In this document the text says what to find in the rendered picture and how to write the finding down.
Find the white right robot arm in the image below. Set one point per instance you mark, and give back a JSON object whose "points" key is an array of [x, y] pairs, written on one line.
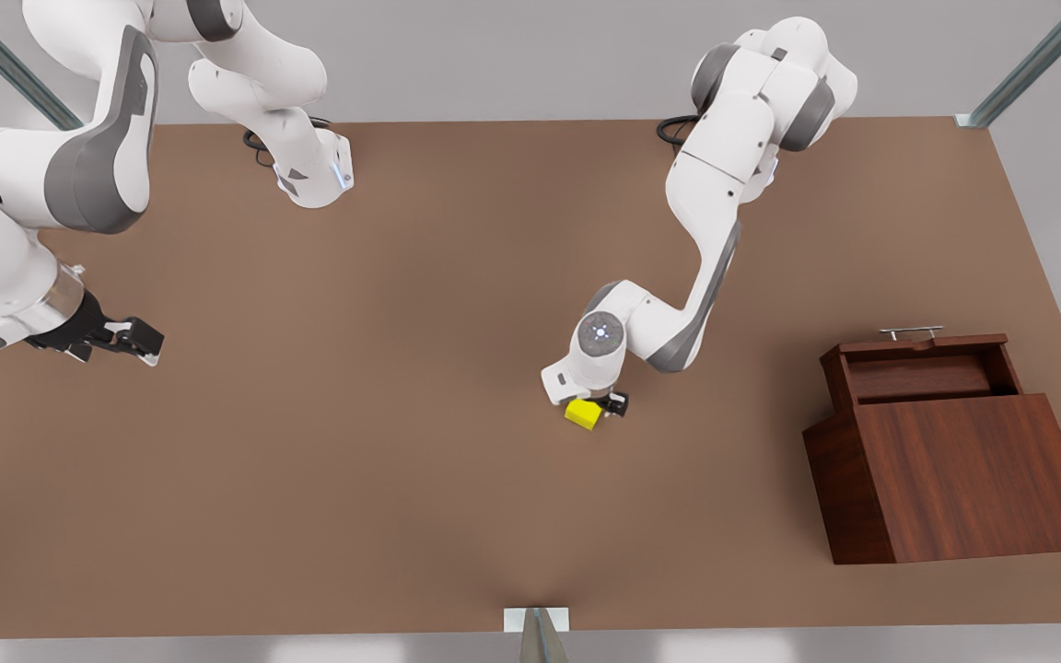
{"points": [[5, 184]]}

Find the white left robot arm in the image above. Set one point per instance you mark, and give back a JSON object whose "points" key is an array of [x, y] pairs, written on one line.
{"points": [[724, 184]]}

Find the yellow square block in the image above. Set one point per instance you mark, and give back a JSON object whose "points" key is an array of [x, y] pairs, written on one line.
{"points": [[582, 414]]}

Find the dark wooden drawer cabinet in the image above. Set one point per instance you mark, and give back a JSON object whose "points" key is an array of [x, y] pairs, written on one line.
{"points": [[963, 479]]}

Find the silver frame post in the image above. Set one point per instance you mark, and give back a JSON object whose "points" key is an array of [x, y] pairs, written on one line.
{"points": [[1032, 63], [10, 66], [540, 635]]}

